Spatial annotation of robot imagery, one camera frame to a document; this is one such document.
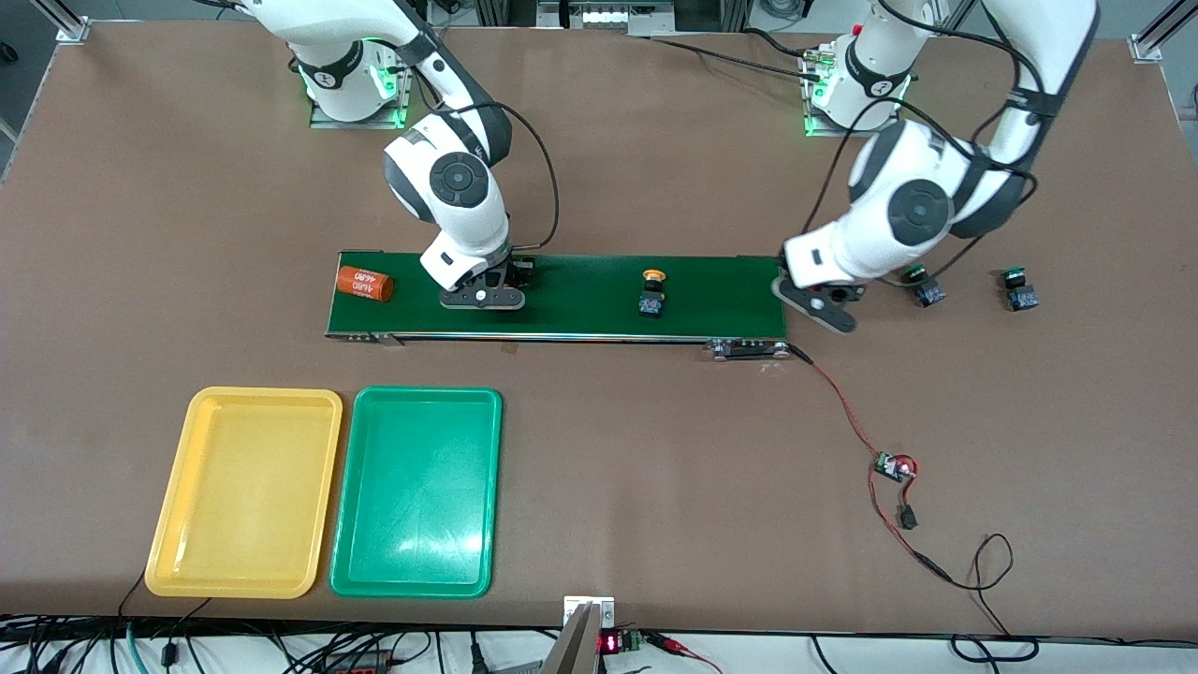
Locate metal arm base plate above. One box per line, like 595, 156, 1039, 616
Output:
800, 47, 904, 139
309, 26, 415, 130

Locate orange 4680 cylinder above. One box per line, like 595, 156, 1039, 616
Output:
336, 266, 395, 302

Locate grey metal mount bar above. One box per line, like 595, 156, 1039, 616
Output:
541, 604, 600, 674

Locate green conveyor belt unit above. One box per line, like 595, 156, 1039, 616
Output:
324, 250, 795, 362

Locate thin red wire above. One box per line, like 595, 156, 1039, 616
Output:
868, 463, 937, 567

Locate thin black looped cable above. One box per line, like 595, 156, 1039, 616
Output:
922, 532, 1042, 664

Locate silver lit device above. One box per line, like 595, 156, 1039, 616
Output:
536, 0, 677, 38

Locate red clip leads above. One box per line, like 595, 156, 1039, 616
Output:
646, 633, 723, 674

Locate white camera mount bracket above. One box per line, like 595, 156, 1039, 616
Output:
563, 596, 616, 630

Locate green push button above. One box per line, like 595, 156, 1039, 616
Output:
1001, 268, 1041, 313
904, 266, 946, 308

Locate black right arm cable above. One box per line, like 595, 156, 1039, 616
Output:
412, 28, 560, 252

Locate black cable on table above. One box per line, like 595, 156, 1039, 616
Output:
646, 26, 825, 83

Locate green plastic tray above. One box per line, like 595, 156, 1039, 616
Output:
329, 386, 504, 600

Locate yellow plastic tray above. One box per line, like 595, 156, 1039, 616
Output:
144, 386, 344, 600

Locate aluminium frame post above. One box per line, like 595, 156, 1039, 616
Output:
1128, 0, 1198, 64
28, 0, 92, 45

